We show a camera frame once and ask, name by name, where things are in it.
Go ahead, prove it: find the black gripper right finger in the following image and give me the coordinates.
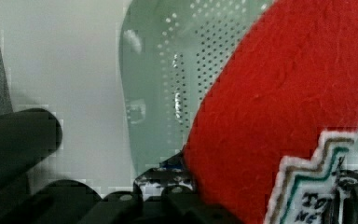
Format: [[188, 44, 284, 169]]
[[325, 170, 358, 224]]

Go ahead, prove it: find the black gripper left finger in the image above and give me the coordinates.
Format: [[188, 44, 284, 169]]
[[133, 152, 197, 200]]

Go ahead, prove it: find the red plush ketchup bottle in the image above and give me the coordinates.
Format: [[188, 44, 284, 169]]
[[185, 0, 358, 224]]

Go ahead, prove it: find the green oval strainer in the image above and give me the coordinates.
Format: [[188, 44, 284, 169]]
[[120, 0, 358, 180]]

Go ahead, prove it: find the black cylinder cup upper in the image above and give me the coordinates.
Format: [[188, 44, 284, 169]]
[[0, 108, 62, 189]]

